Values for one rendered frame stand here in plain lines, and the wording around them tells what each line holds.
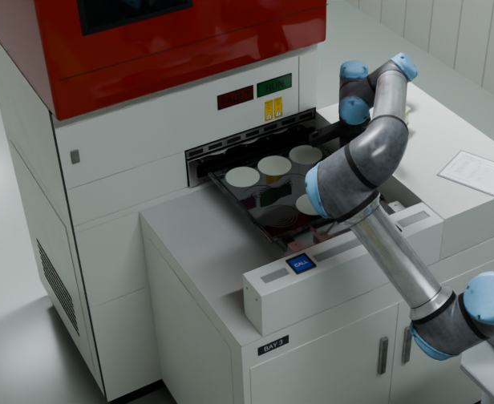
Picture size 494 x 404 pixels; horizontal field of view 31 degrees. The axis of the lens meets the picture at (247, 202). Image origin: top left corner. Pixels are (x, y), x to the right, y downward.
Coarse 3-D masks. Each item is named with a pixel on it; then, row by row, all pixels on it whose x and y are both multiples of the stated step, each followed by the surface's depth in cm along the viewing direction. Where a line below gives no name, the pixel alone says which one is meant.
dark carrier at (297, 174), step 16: (304, 144) 274; (256, 160) 268; (320, 160) 267; (224, 176) 262; (272, 176) 261; (288, 176) 261; (304, 176) 261; (240, 192) 256; (256, 192) 256; (272, 192) 256; (288, 192) 255; (304, 192) 255; (256, 208) 250; (272, 208) 250; (288, 208) 250; (272, 224) 244; (288, 224) 244; (304, 224) 244
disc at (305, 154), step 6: (294, 150) 272; (300, 150) 272; (306, 150) 272; (312, 150) 272; (318, 150) 271; (294, 156) 269; (300, 156) 269; (306, 156) 269; (312, 156) 269; (318, 156) 269; (300, 162) 267; (306, 162) 267; (312, 162) 267
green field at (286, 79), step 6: (282, 78) 263; (288, 78) 264; (264, 84) 261; (270, 84) 262; (276, 84) 263; (282, 84) 265; (288, 84) 266; (258, 90) 261; (264, 90) 262; (270, 90) 263; (276, 90) 265
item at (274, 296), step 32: (416, 224) 233; (288, 256) 225; (320, 256) 225; (352, 256) 224; (256, 288) 216; (288, 288) 217; (320, 288) 223; (352, 288) 230; (256, 320) 222; (288, 320) 224
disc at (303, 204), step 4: (300, 196) 254; (304, 196) 253; (300, 200) 252; (304, 200) 252; (308, 200) 252; (296, 204) 251; (300, 204) 251; (304, 204) 251; (308, 204) 251; (300, 208) 249; (304, 208) 249; (308, 208) 249; (312, 208) 249; (304, 212) 248; (308, 212) 248; (312, 212) 248; (316, 212) 248
